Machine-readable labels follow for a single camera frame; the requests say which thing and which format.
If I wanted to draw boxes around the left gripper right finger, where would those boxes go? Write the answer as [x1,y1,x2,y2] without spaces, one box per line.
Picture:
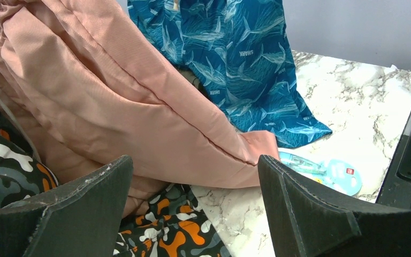
[257,155,411,256]

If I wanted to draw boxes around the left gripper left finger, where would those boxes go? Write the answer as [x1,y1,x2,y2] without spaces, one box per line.
[0,155,133,256]

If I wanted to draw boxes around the pink shorts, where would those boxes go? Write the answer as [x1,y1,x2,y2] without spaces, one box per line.
[0,1,278,216]

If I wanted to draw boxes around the clear plastic bottle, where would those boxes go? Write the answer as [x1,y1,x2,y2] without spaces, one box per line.
[279,150,362,196]

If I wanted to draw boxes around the camouflage patterned shorts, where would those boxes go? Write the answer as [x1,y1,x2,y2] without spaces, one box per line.
[0,112,230,256]

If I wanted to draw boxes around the blue patterned shorts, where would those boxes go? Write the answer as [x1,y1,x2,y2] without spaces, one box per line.
[127,0,332,148]

